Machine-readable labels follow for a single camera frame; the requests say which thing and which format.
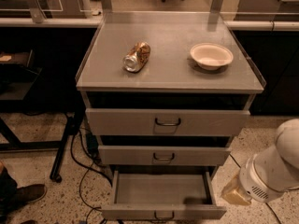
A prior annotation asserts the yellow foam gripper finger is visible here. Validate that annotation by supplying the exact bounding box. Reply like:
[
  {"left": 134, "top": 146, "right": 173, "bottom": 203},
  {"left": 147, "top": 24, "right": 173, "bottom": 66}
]
[{"left": 221, "top": 175, "right": 251, "bottom": 206}]

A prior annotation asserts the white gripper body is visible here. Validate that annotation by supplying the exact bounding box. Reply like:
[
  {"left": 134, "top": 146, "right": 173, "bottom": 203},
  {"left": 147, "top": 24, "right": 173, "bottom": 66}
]
[{"left": 239, "top": 158, "right": 283, "bottom": 203}]

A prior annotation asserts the grey bottom drawer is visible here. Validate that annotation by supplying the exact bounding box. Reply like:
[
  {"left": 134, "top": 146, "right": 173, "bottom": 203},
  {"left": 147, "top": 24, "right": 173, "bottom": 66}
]
[{"left": 102, "top": 170, "right": 226, "bottom": 222}]

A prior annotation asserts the grey drawer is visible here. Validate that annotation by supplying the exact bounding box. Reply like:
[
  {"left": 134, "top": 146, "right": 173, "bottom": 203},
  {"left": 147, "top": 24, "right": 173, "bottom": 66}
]
[
  {"left": 86, "top": 108, "right": 249, "bottom": 136},
  {"left": 99, "top": 146, "right": 230, "bottom": 166},
  {"left": 102, "top": 170, "right": 226, "bottom": 222}
]

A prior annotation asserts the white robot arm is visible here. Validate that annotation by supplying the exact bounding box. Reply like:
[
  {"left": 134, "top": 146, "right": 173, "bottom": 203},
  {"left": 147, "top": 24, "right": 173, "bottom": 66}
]
[{"left": 221, "top": 119, "right": 299, "bottom": 205}]

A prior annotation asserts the grey drawer cabinet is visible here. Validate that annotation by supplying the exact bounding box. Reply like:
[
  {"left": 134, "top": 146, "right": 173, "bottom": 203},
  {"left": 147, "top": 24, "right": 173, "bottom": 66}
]
[{"left": 75, "top": 10, "right": 266, "bottom": 179}]

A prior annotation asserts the grey middle drawer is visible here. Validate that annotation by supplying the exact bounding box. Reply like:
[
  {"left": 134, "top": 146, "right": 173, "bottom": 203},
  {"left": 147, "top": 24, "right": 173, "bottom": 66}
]
[{"left": 99, "top": 146, "right": 230, "bottom": 166}]

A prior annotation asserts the grey top drawer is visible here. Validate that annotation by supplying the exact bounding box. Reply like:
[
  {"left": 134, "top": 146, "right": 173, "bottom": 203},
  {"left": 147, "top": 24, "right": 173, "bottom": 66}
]
[{"left": 86, "top": 108, "right": 249, "bottom": 136}]

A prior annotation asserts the white paper bowl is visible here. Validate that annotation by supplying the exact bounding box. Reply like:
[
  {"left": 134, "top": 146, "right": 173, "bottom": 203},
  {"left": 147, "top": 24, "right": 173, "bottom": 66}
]
[{"left": 190, "top": 43, "right": 234, "bottom": 71}]

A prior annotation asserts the crushed gold soda can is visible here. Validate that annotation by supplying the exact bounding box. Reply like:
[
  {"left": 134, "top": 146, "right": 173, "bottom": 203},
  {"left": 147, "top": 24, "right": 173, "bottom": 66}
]
[{"left": 123, "top": 42, "right": 151, "bottom": 73}]

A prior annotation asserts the black floor cable right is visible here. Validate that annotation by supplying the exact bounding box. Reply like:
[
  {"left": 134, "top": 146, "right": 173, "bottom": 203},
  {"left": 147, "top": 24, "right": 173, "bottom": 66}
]
[{"left": 229, "top": 154, "right": 299, "bottom": 224}]

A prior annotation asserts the black floor cable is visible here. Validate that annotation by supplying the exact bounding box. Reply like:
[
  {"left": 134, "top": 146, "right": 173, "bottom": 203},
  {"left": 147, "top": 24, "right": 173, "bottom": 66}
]
[
  {"left": 229, "top": 154, "right": 299, "bottom": 224},
  {"left": 69, "top": 128, "right": 125, "bottom": 224}
]

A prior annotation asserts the black floor cable left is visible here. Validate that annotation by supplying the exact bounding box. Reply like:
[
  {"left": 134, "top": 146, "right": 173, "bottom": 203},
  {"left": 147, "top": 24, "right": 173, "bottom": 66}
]
[{"left": 69, "top": 128, "right": 125, "bottom": 224}]

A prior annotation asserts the white horizontal rail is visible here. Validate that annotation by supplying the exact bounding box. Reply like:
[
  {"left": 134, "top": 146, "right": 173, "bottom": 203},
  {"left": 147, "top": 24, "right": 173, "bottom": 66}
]
[{"left": 0, "top": 18, "right": 299, "bottom": 32}]

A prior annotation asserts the black table frame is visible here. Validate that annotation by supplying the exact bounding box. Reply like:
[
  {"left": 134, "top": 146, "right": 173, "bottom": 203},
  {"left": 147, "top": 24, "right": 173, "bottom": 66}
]
[{"left": 0, "top": 49, "right": 85, "bottom": 183}]

